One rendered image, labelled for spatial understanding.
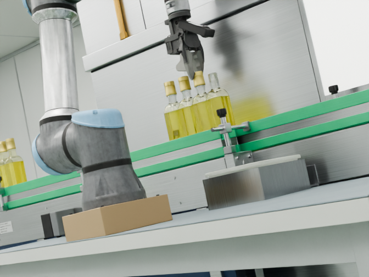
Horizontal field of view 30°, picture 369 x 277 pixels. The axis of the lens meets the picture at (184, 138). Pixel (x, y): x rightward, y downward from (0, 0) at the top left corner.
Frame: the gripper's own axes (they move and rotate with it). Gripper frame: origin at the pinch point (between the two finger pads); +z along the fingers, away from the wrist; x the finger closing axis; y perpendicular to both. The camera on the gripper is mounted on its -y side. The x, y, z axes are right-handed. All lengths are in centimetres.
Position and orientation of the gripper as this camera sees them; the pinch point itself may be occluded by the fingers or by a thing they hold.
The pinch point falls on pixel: (197, 75)
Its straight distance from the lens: 213.7
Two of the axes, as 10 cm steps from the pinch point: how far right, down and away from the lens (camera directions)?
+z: 2.0, 9.8, -0.8
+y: -7.3, 2.0, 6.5
